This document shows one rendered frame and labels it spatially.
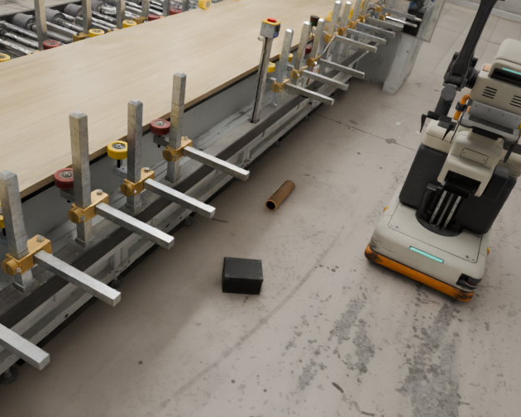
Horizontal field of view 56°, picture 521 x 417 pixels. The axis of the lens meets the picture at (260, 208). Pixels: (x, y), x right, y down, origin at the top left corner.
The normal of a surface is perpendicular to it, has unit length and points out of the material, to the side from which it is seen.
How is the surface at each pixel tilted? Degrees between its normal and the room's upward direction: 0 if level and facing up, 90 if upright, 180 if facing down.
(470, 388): 0
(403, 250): 90
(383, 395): 0
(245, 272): 0
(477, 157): 98
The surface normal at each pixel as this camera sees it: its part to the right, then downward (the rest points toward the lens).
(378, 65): -0.45, 0.47
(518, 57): -0.18, -0.27
